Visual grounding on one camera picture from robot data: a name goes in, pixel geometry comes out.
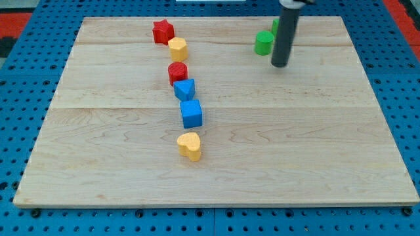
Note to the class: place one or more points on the red star block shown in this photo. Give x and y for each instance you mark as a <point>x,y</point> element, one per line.
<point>163,32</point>

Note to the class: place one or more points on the yellow hexagon block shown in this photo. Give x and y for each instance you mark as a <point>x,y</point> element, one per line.
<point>178,49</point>

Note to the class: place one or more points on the green cylinder block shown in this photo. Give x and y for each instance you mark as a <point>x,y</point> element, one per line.
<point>263,43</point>

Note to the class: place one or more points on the grey rod mount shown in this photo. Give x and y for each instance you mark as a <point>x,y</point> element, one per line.
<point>296,4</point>

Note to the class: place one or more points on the wooden board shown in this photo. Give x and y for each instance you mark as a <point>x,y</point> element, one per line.
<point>311,134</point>

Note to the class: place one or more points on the red cylinder block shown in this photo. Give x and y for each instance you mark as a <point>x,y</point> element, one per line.
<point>177,71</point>

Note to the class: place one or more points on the blue triangle block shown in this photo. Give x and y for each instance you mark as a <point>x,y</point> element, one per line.
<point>184,90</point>

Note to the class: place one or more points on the yellow heart block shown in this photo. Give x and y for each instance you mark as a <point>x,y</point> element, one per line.
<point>189,145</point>

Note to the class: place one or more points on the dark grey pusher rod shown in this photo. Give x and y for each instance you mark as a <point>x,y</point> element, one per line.
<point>285,36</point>

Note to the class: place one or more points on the blue cube block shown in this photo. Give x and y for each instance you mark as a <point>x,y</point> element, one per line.
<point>191,112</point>

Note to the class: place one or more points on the green block behind rod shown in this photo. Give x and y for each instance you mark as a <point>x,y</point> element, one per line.
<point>274,28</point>

